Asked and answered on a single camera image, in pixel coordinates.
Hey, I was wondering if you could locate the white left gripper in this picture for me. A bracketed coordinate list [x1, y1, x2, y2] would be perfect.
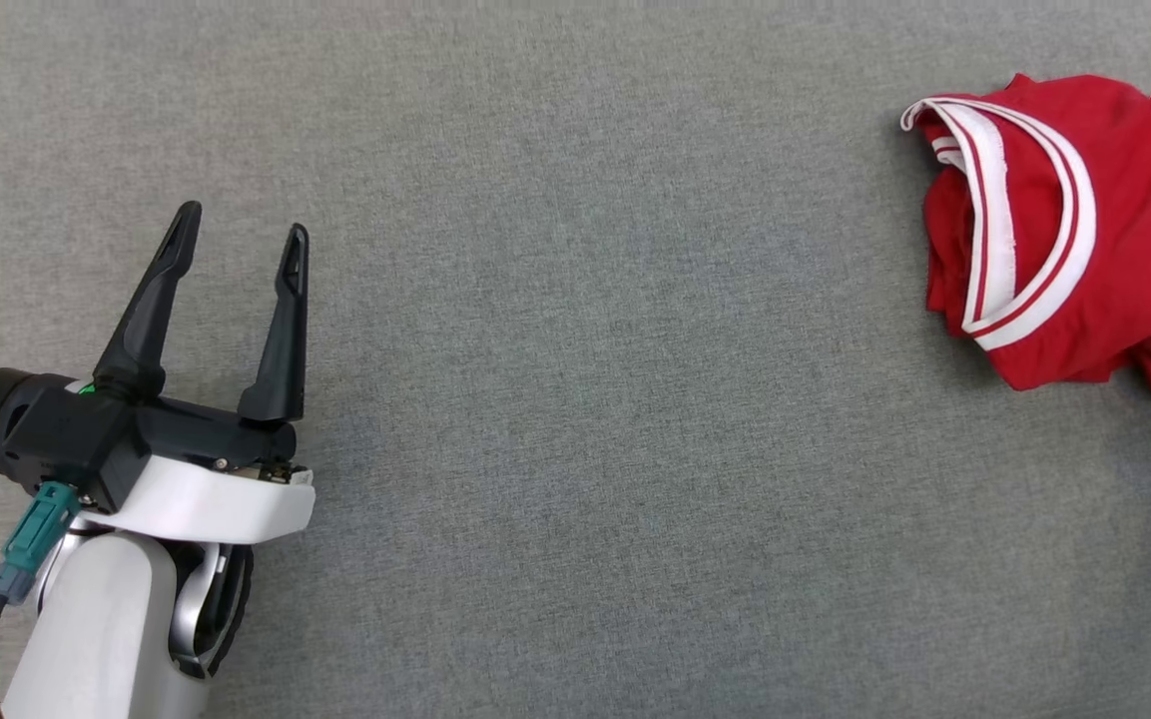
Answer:
[84, 199, 317, 547]

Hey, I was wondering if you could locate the red jersey with number print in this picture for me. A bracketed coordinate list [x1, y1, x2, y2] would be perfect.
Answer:
[898, 69, 1151, 404]

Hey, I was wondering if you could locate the teal left camera cable connector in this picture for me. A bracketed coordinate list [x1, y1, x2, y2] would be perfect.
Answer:
[0, 481, 83, 606]

